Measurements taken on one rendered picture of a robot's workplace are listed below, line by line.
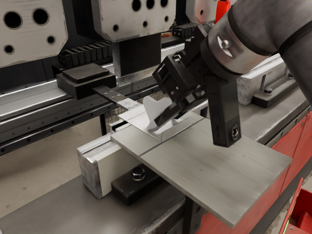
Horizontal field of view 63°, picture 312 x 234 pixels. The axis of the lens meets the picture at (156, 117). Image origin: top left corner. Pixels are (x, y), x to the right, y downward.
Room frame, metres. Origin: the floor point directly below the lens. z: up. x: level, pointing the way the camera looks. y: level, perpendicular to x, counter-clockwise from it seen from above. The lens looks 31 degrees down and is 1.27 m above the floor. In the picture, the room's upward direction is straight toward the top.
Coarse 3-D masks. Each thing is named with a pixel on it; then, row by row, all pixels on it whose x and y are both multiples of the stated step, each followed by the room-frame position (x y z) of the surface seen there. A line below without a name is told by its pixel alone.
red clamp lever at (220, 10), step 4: (220, 0) 0.52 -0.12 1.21; (224, 0) 0.51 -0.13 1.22; (228, 0) 0.52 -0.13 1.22; (220, 4) 0.52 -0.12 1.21; (224, 4) 0.51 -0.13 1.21; (228, 4) 0.51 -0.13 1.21; (216, 8) 0.52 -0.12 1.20; (220, 8) 0.51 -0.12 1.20; (224, 8) 0.51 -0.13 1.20; (228, 8) 0.51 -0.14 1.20; (216, 12) 0.52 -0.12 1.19; (220, 12) 0.51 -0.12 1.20; (224, 12) 0.51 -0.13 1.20; (216, 16) 0.52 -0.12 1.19; (220, 16) 0.51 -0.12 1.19; (216, 20) 0.52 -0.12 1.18
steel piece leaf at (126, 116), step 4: (136, 108) 0.49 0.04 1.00; (140, 108) 0.49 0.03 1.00; (144, 108) 0.49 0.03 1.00; (124, 112) 0.47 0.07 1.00; (128, 112) 0.47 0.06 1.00; (132, 112) 0.47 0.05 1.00; (136, 112) 0.47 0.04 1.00; (140, 112) 0.47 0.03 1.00; (120, 116) 0.45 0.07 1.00; (124, 116) 0.45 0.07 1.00; (128, 116) 0.45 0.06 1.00; (132, 116) 0.45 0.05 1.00; (124, 120) 0.44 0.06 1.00
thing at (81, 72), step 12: (72, 72) 0.62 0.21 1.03; (84, 72) 0.62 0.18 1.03; (96, 72) 0.62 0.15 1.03; (108, 72) 0.64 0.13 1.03; (60, 84) 0.62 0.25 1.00; (72, 84) 0.57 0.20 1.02; (84, 84) 0.58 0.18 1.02; (96, 84) 0.60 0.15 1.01; (108, 84) 0.62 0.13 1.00; (72, 96) 0.57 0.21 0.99; (84, 96) 0.57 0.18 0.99; (108, 96) 0.54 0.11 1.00; (120, 96) 0.54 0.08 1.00; (132, 108) 0.49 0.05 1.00
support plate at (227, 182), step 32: (128, 128) 0.41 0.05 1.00; (192, 128) 0.41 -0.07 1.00; (160, 160) 0.32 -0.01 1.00; (192, 160) 0.32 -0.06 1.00; (224, 160) 0.32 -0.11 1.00; (256, 160) 0.32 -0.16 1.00; (288, 160) 0.32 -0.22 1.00; (192, 192) 0.25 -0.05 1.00; (224, 192) 0.25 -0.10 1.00; (256, 192) 0.25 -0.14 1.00
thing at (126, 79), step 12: (144, 36) 0.46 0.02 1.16; (156, 36) 0.48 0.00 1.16; (120, 48) 0.42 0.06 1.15; (132, 48) 0.44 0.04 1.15; (144, 48) 0.46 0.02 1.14; (156, 48) 0.48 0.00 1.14; (120, 60) 0.42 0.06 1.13; (132, 60) 0.44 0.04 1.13; (144, 60) 0.46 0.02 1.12; (156, 60) 0.48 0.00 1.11; (120, 72) 0.42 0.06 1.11; (132, 72) 0.44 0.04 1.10; (144, 72) 0.47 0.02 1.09; (120, 84) 0.43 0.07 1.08
